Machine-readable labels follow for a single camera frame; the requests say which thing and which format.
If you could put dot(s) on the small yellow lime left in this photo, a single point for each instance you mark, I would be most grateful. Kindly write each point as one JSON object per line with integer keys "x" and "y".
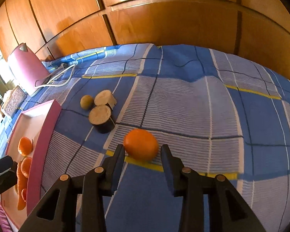
{"x": 86, "y": 102}

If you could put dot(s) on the blue plaid tablecloth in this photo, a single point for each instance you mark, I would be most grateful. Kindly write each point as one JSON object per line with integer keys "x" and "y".
{"x": 217, "y": 112}

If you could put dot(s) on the orange carrot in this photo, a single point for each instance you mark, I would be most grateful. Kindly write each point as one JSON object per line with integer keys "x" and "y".
{"x": 21, "y": 184}

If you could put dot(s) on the orange tangerine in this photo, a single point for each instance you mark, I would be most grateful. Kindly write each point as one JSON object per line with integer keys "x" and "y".
{"x": 25, "y": 166}
{"x": 141, "y": 145}

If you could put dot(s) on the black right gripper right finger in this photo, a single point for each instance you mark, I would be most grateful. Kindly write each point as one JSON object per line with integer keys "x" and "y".
{"x": 228, "y": 211}

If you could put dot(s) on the carved wooden tissue box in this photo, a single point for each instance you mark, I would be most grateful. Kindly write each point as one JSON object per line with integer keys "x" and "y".
{"x": 12, "y": 100}

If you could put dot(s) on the eggplant slice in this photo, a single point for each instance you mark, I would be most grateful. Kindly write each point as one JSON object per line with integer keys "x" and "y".
{"x": 105, "y": 97}
{"x": 101, "y": 118}

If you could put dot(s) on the pink electric kettle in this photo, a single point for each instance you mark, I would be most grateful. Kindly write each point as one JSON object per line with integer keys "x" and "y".
{"x": 28, "y": 70}

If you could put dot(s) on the large orange fruit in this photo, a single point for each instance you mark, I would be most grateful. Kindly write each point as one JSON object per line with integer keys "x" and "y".
{"x": 25, "y": 146}

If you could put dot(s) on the red tomato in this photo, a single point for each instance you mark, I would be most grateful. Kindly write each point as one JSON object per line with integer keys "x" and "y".
{"x": 23, "y": 194}

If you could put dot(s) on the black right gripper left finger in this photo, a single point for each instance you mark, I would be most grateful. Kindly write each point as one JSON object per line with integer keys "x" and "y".
{"x": 56, "y": 211}

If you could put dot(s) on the pink shallow tray box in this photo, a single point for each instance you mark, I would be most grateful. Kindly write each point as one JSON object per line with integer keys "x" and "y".
{"x": 37, "y": 124}

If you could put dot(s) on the wooden wall cabinet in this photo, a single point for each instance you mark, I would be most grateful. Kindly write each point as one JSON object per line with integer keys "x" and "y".
{"x": 258, "y": 30}

